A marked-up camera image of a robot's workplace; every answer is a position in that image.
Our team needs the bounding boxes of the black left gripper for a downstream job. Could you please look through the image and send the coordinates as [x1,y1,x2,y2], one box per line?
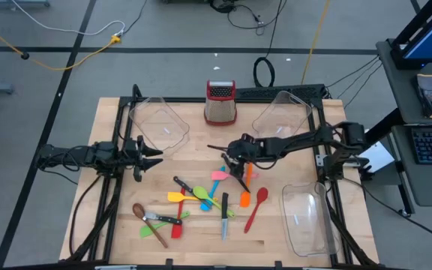
[123,134,164,183]

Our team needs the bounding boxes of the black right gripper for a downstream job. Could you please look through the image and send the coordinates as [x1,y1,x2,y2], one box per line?
[206,133,264,194]

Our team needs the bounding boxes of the pink silicone spatula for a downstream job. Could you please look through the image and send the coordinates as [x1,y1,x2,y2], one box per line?
[211,170,260,182]

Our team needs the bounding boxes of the blue silicone spatula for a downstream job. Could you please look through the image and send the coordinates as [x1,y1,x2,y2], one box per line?
[199,165,227,212]

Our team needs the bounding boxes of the slim black knife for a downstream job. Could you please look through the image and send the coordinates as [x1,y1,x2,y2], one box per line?
[172,175,213,209]

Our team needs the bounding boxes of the lime green spoon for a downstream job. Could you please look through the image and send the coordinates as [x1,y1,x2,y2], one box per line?
[192,185,236,219]

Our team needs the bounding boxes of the orange silicone spatula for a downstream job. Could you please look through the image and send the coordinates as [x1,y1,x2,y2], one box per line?
[239,161,254,209]

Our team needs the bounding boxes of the long steel-blade knife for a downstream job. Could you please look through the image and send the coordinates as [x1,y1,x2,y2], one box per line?
[220,192,230,242]

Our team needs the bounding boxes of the yellow silicone spatula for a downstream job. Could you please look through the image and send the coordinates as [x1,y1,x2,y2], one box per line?
[166,191,219,203]

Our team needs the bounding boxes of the red silicone spoon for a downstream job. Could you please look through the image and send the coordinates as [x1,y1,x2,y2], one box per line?
[244,187,269,234]

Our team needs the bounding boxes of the brown wooden spoon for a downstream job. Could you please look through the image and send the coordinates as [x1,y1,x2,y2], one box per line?
[132,202,169,249]

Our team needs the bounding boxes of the clear plastic bin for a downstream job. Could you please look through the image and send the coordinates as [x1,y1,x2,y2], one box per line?
[128,96,191,158]
[280,181,341,258]
[251,90,313,153]

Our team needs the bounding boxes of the red steel box grater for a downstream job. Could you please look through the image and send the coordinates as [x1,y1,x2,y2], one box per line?
[203,79,239,127]

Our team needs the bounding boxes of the green silicone spatula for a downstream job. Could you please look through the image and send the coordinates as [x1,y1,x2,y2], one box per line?
[139,210,191,239]

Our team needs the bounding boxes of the red silicone spatula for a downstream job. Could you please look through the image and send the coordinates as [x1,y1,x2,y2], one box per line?
[170,187,186,239]

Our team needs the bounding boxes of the black perforated panel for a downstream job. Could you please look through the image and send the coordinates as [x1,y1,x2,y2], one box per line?
[234,83,328,101]

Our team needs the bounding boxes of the white paper sheet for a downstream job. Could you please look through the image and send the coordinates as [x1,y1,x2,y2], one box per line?
[364,140,395,173]

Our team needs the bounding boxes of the grey desk cart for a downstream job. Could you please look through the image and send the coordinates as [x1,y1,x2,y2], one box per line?
[375,38,432,207]

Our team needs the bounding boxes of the grey black work gloves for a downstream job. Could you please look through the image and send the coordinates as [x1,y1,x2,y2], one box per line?
[412,73,432,120]

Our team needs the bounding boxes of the black aluminium table frame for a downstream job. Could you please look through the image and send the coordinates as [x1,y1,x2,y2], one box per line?
[60,83,381,270]

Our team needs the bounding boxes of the black coiled cable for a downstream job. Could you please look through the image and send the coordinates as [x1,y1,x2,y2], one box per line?
[252,0,288,89]

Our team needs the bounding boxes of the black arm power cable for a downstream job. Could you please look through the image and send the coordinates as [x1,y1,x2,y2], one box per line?
[68,174,103,257]

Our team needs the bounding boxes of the thick yellow extension cable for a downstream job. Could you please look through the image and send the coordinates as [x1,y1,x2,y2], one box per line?
[0,14,122,72]

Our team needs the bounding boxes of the thin yellow cable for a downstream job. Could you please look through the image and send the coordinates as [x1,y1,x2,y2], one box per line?
[300,0,332,86]

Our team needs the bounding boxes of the white floor cable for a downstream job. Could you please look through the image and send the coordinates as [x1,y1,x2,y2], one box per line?
[11,0,127,38]

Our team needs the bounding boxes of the black cable tangle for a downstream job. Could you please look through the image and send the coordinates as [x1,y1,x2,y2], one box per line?
[208,0,288,37]

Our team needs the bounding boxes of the long black floor cable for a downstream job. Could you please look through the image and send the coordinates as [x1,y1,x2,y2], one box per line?
[341,175,432,247]

